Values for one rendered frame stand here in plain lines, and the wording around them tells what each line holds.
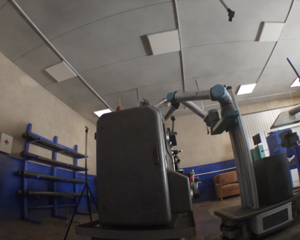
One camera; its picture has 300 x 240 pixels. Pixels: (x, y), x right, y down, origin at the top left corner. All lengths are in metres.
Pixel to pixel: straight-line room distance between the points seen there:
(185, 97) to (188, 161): 4.72
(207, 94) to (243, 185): 1.16
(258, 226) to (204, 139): 5.24
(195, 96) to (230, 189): 4.35
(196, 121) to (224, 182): 2.60
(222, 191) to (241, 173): 3.59
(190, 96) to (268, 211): 1.48
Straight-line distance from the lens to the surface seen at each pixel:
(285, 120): 6.64
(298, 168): 2.28
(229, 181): 6.19
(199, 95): 1.88
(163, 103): 2.43
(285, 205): 2.02
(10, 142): 3.91
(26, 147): 4.17
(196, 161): 6.49
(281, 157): 2.09
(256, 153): 6.14
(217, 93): 1.77
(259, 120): 7.53
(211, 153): 6.59
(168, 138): 1.28
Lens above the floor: 0.73
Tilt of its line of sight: 23 degrees up
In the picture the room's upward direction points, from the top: 6 degrees counter-clockwise
